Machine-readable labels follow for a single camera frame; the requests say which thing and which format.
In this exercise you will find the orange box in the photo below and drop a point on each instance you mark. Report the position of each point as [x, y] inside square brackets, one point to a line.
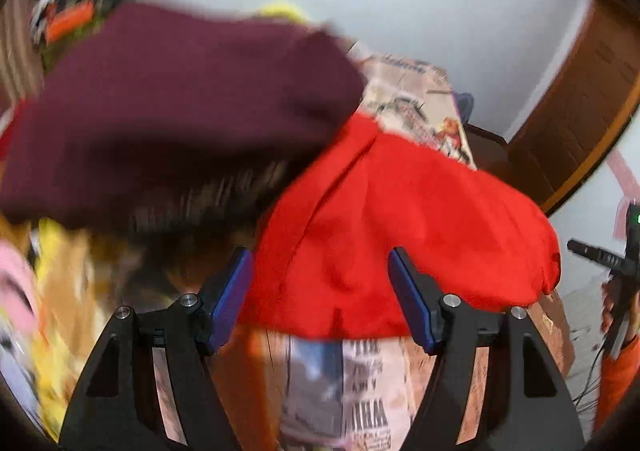
[70, 21]

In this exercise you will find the person's right forearm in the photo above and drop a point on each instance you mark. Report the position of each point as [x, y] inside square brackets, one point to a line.
[620, 381]

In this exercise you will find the pink garment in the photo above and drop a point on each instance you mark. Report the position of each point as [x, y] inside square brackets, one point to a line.
[17, 286]

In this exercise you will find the brown garment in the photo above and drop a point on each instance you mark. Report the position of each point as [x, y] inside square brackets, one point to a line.
[200, 211]

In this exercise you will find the red garment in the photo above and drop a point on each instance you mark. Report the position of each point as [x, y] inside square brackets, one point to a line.
[400, 221]

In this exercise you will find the wooden door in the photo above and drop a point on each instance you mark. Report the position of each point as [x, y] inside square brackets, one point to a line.
[575, 96]

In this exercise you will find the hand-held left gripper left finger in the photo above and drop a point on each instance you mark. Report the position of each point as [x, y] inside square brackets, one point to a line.
[230, 301]

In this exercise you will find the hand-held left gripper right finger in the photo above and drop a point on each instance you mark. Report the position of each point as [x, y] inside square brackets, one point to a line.
[415, 301]

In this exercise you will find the person's right hand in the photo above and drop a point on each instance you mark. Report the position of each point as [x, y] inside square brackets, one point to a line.
[610, 303]

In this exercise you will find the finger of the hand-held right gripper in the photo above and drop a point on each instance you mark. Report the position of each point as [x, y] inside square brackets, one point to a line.
[597, 255]

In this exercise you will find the pinkish brown curtain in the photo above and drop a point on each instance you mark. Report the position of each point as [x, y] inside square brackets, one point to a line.
[17, 46]

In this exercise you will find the yellow curved object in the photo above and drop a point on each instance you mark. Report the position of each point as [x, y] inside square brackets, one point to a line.
[282, 13]

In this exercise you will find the maroon garment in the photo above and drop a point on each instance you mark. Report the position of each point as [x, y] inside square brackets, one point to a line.
[175, 106]

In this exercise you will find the yellow garment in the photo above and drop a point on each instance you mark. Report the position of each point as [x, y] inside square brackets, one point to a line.
[55, 281]

